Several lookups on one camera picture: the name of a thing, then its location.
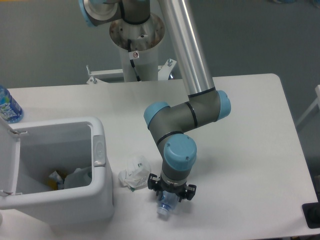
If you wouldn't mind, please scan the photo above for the blue labelled water bottle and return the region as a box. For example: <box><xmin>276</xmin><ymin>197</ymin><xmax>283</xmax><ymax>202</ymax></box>
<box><xmin>0</xmin><ymin>85</ymin><xmax>24</xmax><ymax>124</ymax></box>

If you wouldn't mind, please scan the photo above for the clear crushed plastic bottle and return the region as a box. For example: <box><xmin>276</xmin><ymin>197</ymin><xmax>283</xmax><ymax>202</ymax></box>
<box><xmin>156</xmin><ymin>191</ymin><xmax>180</xmax><ymax>220</ymax></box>

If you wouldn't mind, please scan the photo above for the white frame at right edge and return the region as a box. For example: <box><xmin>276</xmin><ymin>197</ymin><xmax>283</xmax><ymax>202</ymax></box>
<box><xmin>295</xmin><ymin>85</ymin><xmax>320</xmax><ymax>132</ymax></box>

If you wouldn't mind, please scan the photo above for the white paper trash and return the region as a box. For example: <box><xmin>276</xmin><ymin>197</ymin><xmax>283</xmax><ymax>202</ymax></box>
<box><xmin>118</xmin><ymin>155</ymin><xmax>152</xmax><ymax>192</ymax></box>

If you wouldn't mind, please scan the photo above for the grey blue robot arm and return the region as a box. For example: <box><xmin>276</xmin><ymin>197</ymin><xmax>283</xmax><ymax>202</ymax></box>
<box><xmin>79</xmin><ymin>0</ymin><xmax>231</xmax><ymax>200</ymax></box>

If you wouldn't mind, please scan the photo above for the black pedestal cable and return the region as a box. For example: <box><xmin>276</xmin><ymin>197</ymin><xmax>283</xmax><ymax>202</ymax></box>
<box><xmin>126</xmin><ymin>38</ymin><xmax>142</xmax><ymax>82</ymax></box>

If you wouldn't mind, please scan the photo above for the black device at table edge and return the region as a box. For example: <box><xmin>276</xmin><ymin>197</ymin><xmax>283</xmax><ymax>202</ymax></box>
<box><xmin>302</xmin><ymin>202</ymin><xmax>320</xmax><ymax>229</ymax></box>

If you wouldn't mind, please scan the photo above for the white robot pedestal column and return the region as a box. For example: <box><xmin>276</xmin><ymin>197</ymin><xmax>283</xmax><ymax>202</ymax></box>
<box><xmin>109</xmin><ymin>13</ymin><xmax>165</xmax><ymax>82</ymax></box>

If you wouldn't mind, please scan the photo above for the trash inside the can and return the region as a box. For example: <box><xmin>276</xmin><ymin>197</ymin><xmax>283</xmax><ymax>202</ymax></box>
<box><xmin>46</xmin><ymin>166</ymin><xmax>92</xmax><ymax>190</ymax></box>

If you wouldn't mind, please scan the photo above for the white pedestal base bracket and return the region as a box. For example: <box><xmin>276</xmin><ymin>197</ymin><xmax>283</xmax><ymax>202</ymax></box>
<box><xmin>86</xmin><ymin>58</ymin><xmax>178</xmax><ymax>85</ymax></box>

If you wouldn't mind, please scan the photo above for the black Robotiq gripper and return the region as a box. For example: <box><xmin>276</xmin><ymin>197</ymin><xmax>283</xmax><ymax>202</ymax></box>
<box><xmin>147</xmin><ymin>173</ymin><xmax>197</xmax><ymax>203</ymax></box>

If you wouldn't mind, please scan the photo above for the white plastic trash can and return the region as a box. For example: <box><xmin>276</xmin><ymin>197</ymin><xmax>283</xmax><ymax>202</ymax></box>
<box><xmin>0</xmin><ymin>117</ymin><xmax>114</xmax><ymax>225</ymax></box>

